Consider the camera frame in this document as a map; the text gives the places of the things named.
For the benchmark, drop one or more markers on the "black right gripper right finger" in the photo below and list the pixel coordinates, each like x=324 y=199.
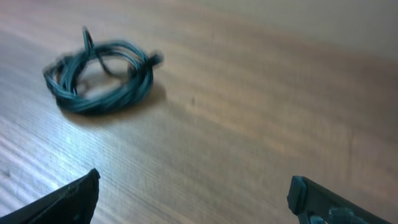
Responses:
x=314 y=204

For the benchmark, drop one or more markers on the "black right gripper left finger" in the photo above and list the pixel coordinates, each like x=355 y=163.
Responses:
x=73 y=203

